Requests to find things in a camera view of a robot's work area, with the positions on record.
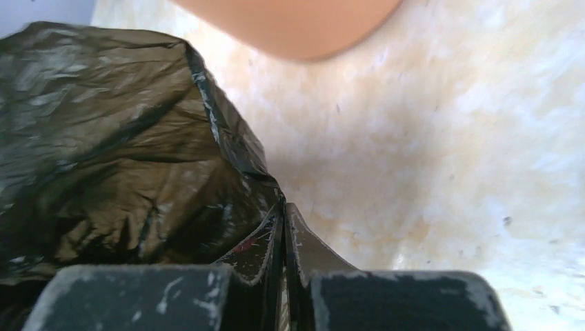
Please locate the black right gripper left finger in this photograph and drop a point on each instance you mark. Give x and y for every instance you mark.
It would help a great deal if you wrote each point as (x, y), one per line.
(241, 291)

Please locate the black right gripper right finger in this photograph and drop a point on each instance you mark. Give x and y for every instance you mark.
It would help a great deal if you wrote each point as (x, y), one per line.
(325, 292)

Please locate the black trash bag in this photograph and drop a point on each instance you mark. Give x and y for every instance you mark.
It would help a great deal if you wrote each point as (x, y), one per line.
(118, 147)

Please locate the orange plastic trash bin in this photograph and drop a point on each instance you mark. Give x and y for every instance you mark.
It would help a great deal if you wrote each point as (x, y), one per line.
(298, 30)

